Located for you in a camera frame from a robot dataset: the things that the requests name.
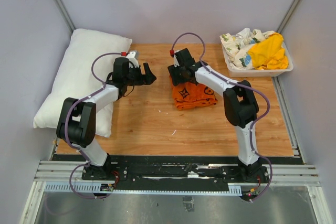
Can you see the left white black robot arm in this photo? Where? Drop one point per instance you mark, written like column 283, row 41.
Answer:
column 77, row 122

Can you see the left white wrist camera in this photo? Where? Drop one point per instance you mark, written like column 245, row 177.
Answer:
column 133, row 55

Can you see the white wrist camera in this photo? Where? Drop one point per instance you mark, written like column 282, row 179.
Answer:
column 176, row 62
column 133, row 55

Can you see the white plastic bin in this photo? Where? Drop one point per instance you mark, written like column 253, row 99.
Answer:
column 257, row 73

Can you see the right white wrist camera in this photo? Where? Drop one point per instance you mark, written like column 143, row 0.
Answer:
column 176, row 62

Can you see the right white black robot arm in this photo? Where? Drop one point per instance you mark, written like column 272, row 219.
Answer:
column 240, row 105

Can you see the orange black-patterned plush pillowcase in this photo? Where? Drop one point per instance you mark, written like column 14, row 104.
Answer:
column 189, row 96

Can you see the grey slotted cable duct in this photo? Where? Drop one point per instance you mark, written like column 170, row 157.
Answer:
column 148, row 187

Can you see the left aluminium corner post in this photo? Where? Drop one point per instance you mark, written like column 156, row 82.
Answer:
column 65, row 15

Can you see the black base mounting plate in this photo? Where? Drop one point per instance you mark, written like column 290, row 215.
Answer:
column 188, row 169

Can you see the white pillow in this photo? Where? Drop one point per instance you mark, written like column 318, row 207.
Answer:
column 88, row 59

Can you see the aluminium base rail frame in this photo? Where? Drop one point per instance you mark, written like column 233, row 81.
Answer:
column 288, row 202

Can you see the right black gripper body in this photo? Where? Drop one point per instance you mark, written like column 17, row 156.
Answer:
column 181, row 77

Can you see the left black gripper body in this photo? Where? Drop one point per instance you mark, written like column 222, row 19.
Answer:
column 134, row 77

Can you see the yellow and white floral cloth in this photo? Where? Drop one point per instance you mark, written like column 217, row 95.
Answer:
column 255, row 50

